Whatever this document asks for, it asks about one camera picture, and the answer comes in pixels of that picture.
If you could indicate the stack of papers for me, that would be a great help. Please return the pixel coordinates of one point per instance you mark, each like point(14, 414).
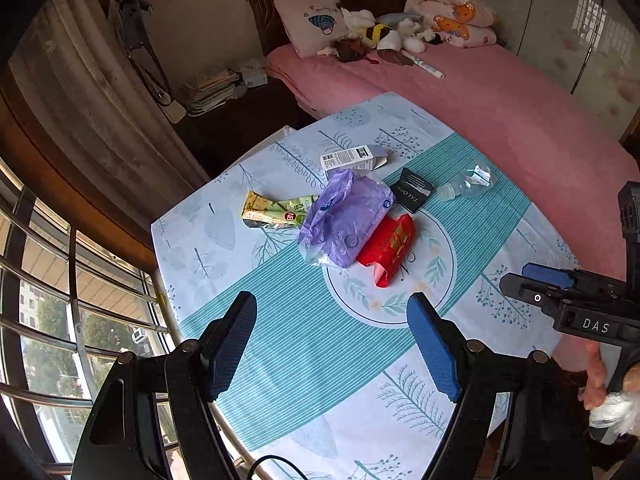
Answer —
point(208, 91)

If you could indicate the black Talopn card box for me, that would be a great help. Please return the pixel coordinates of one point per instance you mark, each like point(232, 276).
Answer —
point(411, 190)

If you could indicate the white red tube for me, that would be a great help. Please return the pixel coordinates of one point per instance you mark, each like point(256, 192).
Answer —
point(422, 65)

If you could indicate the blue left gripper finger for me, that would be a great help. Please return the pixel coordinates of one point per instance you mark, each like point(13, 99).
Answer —
point(463, 370)

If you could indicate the brown plush toy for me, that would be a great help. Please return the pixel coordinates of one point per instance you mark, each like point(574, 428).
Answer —
point(348, 50)

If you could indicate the dark nightstand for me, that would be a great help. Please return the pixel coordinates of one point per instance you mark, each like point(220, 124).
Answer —
point(221, 136)

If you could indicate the white pillow with blue print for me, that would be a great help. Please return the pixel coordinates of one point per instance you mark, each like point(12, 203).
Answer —
point(311, 25)

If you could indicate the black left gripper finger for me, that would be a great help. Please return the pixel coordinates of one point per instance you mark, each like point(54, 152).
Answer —
point(197, 372)
point(544, 290)

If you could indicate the person's right hand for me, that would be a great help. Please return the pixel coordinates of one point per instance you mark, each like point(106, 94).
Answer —
point(595, 392)

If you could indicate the pink bed sheet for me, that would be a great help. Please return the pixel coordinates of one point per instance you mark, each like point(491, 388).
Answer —
point(485, 101)

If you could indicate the tissue box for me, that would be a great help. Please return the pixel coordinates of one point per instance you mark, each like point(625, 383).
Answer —
point(253, 73)

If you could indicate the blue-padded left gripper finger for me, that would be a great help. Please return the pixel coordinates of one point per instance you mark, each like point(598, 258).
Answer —
point(576, 284)

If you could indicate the white plush toy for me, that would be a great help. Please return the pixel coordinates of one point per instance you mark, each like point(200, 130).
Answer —
point(415, 35)

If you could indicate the red gold paper box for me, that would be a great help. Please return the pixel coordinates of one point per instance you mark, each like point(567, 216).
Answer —
point(387, 247)

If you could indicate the beige lace curtain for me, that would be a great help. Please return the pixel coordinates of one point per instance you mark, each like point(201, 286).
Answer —
point(77, 81)

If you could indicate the clear plastic bottle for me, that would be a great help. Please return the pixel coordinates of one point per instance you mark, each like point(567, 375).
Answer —
point(475, 180)

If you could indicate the bee plush toy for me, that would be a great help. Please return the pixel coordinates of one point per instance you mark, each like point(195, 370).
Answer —
point(383, 37)

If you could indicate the barred window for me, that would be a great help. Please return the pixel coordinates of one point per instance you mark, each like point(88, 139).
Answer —
point(68, 308)

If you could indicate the hanging bag on hook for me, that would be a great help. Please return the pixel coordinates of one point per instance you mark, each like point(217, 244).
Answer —
point(130, 18)

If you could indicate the purple plastic bag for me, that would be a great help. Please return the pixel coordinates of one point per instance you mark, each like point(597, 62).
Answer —
point(343, 218)

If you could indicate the leaf-patterned white teal tablecloth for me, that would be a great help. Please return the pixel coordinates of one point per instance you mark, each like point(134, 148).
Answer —
point(331, 384)

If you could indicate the white grey carton box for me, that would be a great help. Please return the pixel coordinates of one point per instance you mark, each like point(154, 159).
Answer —
point(362, 157)

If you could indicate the white wardrobe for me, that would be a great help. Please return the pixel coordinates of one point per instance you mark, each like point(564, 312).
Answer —
point(589, 47)

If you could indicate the green yellow snack wrapper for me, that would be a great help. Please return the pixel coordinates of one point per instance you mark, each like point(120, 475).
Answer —
point(261, 212)

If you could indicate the folded bear-print blanket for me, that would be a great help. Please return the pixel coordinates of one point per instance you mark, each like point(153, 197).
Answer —
point(461, 23)

